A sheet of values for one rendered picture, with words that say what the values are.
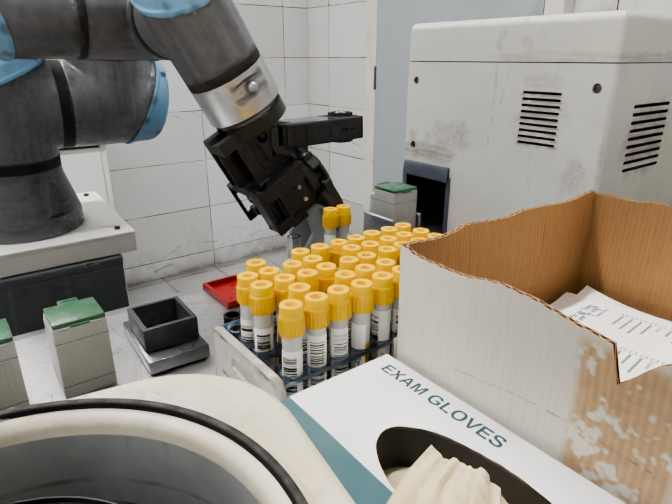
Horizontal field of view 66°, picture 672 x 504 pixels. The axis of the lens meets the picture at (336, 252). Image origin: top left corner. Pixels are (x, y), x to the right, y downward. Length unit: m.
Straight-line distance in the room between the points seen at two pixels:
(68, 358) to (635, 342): 0.43
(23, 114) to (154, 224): 2.19
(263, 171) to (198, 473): 0.36
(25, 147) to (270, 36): 2.44
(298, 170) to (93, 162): 1.65
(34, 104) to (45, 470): 0.57
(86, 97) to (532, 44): 0.55
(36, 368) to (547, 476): 0.43
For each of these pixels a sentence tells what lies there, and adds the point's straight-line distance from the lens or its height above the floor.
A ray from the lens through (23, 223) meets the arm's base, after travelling 0.79.
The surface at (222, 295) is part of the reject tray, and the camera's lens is 0.60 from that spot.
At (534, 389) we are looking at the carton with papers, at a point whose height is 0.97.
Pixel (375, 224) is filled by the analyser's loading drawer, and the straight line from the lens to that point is 0.67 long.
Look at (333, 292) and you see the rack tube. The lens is 0.34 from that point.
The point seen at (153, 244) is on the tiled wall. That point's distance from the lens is 2.95.
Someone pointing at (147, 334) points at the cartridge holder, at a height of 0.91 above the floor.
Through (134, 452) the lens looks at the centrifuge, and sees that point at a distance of 0.25.
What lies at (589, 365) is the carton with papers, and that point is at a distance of 0.27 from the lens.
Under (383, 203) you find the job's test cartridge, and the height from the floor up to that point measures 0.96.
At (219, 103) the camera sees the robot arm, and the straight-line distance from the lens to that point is 0.50.
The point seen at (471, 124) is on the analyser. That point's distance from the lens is 0.66.
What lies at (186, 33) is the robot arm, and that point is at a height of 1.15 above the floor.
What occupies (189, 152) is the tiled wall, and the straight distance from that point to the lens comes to 2.92.
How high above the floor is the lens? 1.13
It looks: 20 degrees down
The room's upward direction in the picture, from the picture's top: straight up
